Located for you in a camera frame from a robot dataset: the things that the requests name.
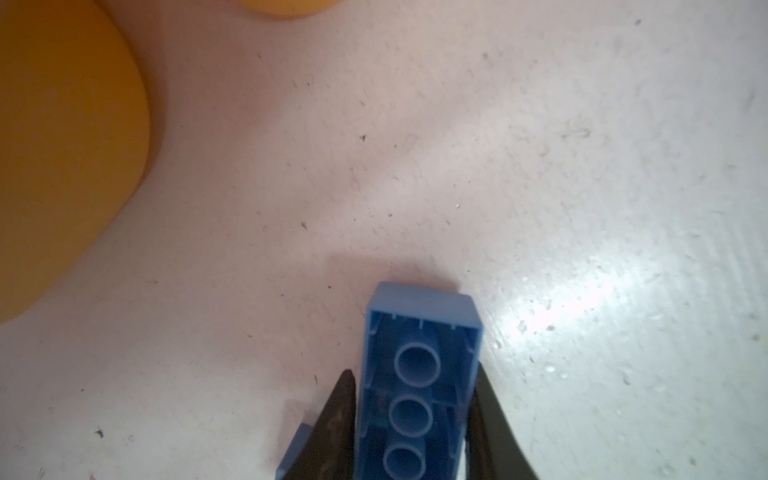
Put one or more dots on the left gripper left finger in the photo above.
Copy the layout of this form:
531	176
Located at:
329	452

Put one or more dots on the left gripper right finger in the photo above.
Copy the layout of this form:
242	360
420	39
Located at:
492	452

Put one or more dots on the blue lego brick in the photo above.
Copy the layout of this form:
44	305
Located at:
294	449
420	364

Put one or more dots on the left yellow plastic bin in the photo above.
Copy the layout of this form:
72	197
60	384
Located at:
75	138

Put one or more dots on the yellow plastic bin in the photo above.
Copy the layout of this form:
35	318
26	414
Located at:
75	138
288	8

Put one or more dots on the right yellow plastic bin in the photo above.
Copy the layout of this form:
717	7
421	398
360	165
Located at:
288	8

